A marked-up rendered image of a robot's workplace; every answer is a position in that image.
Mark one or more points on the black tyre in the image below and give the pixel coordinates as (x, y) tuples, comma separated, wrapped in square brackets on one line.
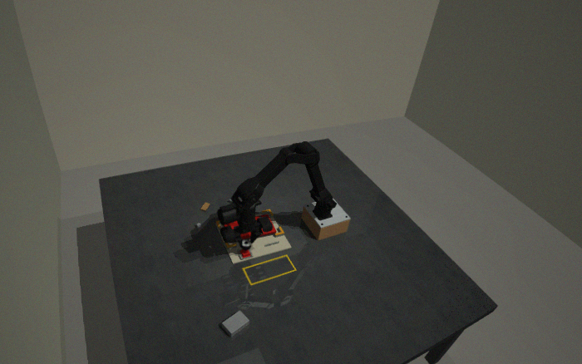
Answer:
[(246, 244)]

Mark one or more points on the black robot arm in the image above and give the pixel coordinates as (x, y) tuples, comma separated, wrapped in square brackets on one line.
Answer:
[(252, 189)]

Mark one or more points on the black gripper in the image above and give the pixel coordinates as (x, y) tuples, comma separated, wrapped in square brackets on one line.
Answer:
[(247, 226)]

